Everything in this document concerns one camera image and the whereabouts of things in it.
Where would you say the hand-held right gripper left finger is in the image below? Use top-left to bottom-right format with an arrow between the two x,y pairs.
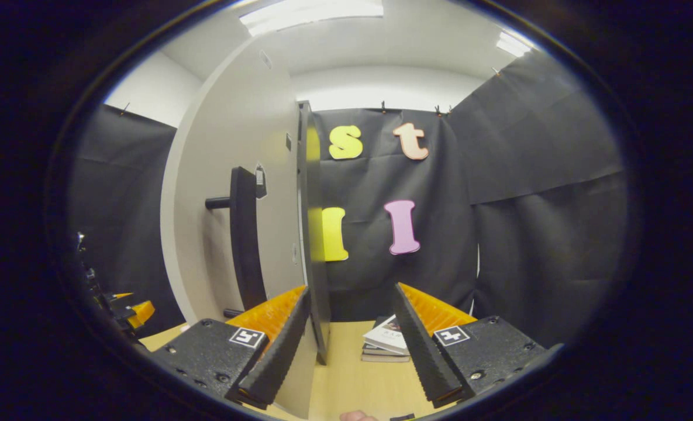
150,285 -> 312,410

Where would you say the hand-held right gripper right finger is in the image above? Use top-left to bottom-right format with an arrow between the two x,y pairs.
393,282 -> 560,409

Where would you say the beige cabinet door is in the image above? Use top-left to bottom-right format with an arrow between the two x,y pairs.
160,38 -> 330,419

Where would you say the white book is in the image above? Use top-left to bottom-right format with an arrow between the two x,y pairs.
363,316 -> 410,356

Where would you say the black backdrop cloth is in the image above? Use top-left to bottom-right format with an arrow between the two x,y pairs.
68,50 -> 630,348

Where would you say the small ceiling light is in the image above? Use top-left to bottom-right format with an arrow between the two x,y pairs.
495,30 -> 537,58

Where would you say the long ceiling light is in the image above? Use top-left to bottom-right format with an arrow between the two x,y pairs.
240,0 -> 385,36

